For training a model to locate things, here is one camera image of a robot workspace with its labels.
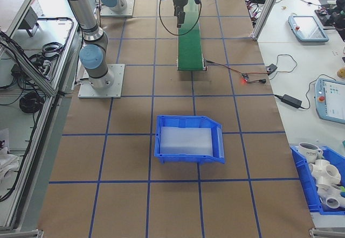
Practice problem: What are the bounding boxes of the green belt conveyor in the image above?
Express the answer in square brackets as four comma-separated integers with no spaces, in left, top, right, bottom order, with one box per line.
[176,0,208,72]

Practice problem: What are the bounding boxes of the white foam liner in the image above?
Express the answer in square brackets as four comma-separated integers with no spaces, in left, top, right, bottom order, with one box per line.
[158,127,214,155]

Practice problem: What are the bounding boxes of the teach pendant grey screen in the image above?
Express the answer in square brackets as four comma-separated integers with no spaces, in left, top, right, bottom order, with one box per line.
[287,13,330,44]

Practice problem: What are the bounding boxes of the black power adapter brick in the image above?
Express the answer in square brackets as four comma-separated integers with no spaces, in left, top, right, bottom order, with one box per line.
[281,93,303,108]

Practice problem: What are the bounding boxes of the blue bin with foam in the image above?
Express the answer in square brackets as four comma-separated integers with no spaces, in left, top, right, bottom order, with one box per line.
[153,115,226,166]

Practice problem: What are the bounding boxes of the grey metal box device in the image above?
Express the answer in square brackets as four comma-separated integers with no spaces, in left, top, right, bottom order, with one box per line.
[17,6,40,37]

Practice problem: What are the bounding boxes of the black mechanical device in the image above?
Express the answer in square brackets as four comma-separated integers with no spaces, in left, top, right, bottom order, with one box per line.
[322,0,345,31]

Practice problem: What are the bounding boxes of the teach pendant lit screen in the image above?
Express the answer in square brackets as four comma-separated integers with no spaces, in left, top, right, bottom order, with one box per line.
[313,76,345,122]

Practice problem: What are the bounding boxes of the white mug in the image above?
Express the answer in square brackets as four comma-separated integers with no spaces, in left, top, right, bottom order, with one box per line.
[298,142,324,161]

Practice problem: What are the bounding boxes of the white pipe cross fitting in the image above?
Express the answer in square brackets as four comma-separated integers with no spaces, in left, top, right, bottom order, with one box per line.
[308,159,342,186]

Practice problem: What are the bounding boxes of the blue bin with fittings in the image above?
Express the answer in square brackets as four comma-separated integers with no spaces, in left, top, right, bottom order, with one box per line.
[289,145,345,216]

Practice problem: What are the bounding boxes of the white crumpled cloth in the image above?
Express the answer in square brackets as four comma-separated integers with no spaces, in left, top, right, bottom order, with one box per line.
[0,128,20,189]

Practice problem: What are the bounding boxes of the white pipe tee fitting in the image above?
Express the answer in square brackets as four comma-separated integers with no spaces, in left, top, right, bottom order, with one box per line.
[316,183,345,211]

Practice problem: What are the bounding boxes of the aluminium corner profile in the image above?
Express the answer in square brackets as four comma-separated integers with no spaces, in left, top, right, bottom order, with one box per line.
[309,228,345,238]
[0,228,44,238]

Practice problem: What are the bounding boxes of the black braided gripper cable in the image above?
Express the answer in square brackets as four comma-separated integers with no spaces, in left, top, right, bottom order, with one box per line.
[157,0,203,37]

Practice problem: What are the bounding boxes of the white square base plate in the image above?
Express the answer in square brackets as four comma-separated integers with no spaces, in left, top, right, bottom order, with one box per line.
[77,63,126,99]
[99,0,136,18]

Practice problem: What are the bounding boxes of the red and black wires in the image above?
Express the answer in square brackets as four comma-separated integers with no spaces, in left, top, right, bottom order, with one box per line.
[205,59,268,76]

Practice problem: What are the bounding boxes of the red black wire bundle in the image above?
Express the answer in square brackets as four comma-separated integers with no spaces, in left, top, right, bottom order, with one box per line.
[244,0,266,25]

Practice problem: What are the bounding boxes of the aluminium profile post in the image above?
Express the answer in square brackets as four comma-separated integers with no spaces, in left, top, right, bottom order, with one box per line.
[250,0,282,41]

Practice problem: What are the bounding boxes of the small black wired module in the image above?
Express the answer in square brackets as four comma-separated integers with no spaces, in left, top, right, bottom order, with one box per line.
[265,63,279,75]

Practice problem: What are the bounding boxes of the thin black module wire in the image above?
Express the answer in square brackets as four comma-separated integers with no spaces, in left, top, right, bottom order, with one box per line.
[269,54,298,81]

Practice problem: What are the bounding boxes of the black power adapter cable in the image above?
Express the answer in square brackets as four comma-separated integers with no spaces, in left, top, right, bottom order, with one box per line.
[273,80,316,110]

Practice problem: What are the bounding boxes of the thin black cable coil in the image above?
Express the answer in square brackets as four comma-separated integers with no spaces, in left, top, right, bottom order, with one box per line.
[40,41,67,60]

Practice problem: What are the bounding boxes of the white cable bundle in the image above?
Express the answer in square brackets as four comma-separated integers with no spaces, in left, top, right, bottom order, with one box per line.
[40,60,53,79]

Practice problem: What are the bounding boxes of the V-shaped aluminium frame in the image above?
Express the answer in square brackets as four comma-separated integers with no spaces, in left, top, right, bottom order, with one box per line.
[0,0,81,232]

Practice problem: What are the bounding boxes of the thick black cable coil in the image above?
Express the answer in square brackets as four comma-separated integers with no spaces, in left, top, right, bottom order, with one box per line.
[18,91,45,115]

